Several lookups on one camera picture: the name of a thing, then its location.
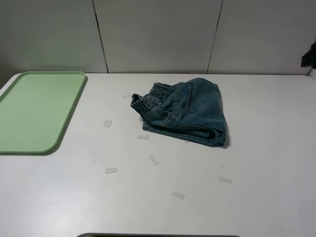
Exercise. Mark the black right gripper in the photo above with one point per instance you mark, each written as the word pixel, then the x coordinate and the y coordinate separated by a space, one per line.
pixel 309 59

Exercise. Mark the light green plastic tray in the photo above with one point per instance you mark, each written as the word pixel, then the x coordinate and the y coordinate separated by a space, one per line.
pixel 35 109

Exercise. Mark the clear tape strip left front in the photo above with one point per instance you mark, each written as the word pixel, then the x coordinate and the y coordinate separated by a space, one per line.
pixel 111 170

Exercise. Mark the clear tape strip front right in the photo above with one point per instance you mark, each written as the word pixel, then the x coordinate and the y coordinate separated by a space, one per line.
pixel 224 179

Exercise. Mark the blue children's denim shorts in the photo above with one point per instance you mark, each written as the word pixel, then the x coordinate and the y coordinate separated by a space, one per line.
pixel 191 111

